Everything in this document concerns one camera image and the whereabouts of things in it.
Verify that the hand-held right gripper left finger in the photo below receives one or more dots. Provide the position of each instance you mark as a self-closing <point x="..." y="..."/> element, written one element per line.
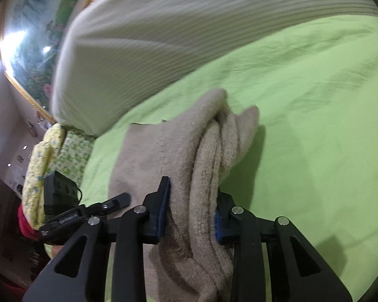
<point x="163" y="214"/>

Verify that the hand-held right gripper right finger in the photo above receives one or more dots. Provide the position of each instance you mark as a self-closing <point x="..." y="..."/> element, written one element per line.
<point x="219" y="229"/>

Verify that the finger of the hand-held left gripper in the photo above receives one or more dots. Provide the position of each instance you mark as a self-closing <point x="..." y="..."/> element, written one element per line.
<point x="110" y="206"/>

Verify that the beige knit sweater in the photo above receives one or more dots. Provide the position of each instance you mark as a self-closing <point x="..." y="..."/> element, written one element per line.
<point x="151" y="154"/>

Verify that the person's left forearm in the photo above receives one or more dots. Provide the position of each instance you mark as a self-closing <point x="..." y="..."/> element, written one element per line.
<point x="26" y="223"/>

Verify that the yellow printed blanket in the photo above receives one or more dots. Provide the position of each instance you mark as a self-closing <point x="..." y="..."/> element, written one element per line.
<point x="37" y="170"/>

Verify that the green checked small pillow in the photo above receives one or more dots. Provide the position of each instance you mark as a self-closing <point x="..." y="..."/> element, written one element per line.
<point x="72" y="157"/>

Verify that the green bed sheet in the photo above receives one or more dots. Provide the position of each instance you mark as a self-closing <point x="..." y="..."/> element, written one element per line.
<point x="302" y="116"/>

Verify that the gold framed landscape painting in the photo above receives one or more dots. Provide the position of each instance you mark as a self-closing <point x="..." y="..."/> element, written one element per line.
<point x="34" y="37"/>

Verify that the large striped white pillow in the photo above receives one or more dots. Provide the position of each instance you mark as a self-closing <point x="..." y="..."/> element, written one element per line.
<point x="176" y="37"/>

